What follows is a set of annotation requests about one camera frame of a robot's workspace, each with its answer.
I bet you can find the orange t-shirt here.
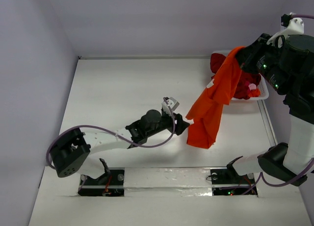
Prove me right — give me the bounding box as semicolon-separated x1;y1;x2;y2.
186;46;245;149

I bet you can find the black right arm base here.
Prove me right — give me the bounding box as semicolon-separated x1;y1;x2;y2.
206;168;258;196

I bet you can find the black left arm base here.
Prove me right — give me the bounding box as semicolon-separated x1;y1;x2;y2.
78;169;125;197

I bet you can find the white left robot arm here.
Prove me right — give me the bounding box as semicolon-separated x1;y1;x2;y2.
46;110;189;179

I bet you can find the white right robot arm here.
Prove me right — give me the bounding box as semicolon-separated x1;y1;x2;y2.
227;33;314;187

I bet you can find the pink garment in basket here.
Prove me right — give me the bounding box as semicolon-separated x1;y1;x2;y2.
247;83;257;91

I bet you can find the orange-red garment in basket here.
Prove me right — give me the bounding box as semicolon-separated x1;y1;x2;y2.
248;88;261;100

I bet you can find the dark red t-shirt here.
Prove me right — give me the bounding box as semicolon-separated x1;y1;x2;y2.
210;53;261;100

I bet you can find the white plastic basket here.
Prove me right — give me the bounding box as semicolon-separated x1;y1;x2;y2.
212;50;269;101

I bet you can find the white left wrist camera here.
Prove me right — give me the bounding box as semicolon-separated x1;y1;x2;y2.
161;97;180;116

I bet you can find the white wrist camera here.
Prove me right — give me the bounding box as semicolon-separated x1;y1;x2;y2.
267;13;304;48
161;97;180;116

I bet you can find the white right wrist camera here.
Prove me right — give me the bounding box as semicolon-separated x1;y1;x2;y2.
267;13;304;48

